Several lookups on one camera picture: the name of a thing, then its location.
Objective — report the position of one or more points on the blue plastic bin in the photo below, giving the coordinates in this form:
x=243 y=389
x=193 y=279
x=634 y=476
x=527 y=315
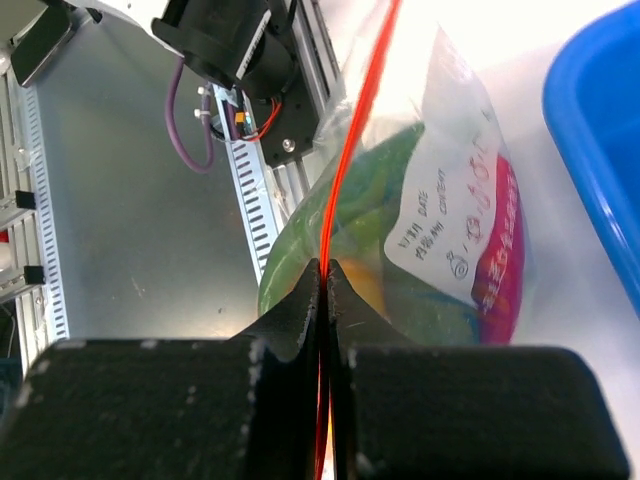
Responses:
x=590 y=105

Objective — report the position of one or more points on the clear orange zip bag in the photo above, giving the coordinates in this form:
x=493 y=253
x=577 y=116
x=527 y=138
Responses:
x=418 y=200

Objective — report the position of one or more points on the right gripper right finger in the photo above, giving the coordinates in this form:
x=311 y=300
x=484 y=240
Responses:
x=401 y=410

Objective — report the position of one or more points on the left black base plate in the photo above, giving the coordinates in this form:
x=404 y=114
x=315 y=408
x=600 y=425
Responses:
x=291 y=132

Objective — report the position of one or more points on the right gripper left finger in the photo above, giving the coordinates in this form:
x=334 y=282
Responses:
x=240 y=408

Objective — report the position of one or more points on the aluminium front rail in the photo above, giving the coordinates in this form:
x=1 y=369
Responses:
x=302 y=29

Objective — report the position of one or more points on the white slotted cable duct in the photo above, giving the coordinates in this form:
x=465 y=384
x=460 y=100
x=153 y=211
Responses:
x=248 y=172

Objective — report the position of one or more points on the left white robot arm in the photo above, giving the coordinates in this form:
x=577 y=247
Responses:
x=247 y=44

